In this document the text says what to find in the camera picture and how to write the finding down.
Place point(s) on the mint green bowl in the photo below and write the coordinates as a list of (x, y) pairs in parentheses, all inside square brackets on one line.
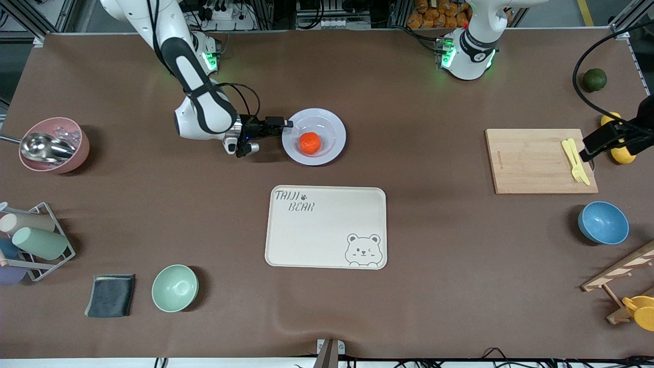
[(174, 288)]

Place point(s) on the yellow mug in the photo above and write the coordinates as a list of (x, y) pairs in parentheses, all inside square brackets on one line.
[(643, 313)]

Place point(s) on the wooden cutting board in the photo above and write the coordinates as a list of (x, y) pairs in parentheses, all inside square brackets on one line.
[(526, 161)]

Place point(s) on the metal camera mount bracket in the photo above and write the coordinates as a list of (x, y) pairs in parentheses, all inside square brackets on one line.
[(329, 352)]

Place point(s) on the shiny metal scoop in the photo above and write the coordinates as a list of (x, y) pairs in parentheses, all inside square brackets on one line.
[(46, 147)]

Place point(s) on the blue bowl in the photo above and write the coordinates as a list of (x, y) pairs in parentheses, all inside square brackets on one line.
[(603, 223)]

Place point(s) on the mint green cup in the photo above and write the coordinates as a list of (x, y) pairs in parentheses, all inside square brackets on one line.
[(41, 244)]

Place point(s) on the yellow plastic knife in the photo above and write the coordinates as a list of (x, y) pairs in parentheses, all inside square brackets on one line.
[(580, 163)]

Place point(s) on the purple cup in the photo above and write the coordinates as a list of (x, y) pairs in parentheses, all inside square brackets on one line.
[(10, 275)]

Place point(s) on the dark blue cup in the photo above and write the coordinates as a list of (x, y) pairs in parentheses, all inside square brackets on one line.
[(7, 249)]

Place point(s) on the grey power strip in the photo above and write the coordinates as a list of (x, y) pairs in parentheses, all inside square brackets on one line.
[(332, 23)]

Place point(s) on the cream bear print tray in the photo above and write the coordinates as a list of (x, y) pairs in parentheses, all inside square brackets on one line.
[(317, 235)]

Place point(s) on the pink bowl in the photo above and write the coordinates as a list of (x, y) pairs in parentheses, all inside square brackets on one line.
[(82, 153)]

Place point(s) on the dark grey folded cloth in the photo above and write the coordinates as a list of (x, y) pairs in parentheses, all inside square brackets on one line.
[(110, 295)]

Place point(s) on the orange mandarin fruit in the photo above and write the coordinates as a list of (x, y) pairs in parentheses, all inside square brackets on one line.
[(310, 143)]

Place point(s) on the white round plate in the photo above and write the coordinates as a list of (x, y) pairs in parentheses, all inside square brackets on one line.
[(327, 122)]

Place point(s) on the yellow plastic fork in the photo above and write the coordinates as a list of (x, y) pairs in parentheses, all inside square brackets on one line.
[(571, 158)]

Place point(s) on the bag of orange fruit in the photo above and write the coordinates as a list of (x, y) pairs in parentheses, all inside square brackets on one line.
[(434, 15)]

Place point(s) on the beige cup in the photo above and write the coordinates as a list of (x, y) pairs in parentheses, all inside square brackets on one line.
[(28, 222)]

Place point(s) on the dark green lime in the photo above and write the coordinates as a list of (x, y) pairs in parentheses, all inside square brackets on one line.
[(595, 79)]

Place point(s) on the wooden peg drying rack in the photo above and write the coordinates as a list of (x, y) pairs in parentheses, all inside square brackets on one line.
[(621, 268)]

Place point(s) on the white power strip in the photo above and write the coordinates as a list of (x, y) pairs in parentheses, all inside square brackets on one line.
[(227, 18)]

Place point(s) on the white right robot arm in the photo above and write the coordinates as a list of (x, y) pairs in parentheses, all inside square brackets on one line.
[(189, 128)]

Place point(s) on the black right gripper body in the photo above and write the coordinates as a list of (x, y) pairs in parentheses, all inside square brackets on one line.
[(253, 128)]

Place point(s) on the clear ice cube pile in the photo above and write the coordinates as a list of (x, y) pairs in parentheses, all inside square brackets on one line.
[(69, 133)]

